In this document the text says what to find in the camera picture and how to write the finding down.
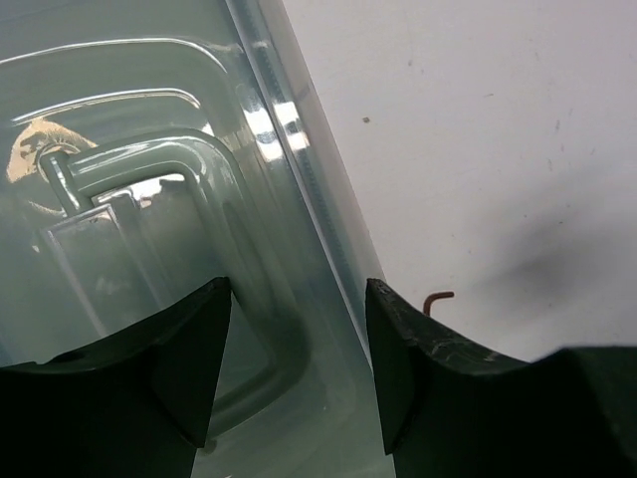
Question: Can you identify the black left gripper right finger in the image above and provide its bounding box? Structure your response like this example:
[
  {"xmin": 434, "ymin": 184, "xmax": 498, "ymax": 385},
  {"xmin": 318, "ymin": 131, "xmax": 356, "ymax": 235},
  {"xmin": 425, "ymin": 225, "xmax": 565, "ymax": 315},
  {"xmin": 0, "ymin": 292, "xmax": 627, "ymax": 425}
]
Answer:
[{"xmin": 365, "ymin": 279, "xmax": 636, "ymax": 477}]

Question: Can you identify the green plastic toolbox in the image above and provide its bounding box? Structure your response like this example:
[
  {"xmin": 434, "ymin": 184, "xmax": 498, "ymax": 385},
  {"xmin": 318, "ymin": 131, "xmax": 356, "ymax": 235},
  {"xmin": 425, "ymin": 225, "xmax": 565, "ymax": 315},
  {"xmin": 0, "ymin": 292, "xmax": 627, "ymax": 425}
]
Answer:
[{"xmin": 1, "ymin": 1, "xmax": 394, "ymax": 477}]

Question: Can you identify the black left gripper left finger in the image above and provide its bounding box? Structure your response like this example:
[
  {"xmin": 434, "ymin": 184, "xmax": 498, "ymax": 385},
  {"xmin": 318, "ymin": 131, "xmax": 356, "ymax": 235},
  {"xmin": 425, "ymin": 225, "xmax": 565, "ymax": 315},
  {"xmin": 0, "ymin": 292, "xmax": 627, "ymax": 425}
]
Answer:
[{"xmin": 1, "ymin": 278, "xmax": 232, "ymax": 477}]

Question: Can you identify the small brown hex key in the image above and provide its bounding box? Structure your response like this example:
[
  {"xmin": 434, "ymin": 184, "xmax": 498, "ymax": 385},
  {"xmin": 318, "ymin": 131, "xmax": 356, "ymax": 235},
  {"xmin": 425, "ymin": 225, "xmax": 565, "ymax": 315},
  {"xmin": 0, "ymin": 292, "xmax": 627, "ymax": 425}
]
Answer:
[{"xmin": 422, "ymin": 291, "xmax": 455, "ymax": 316}]

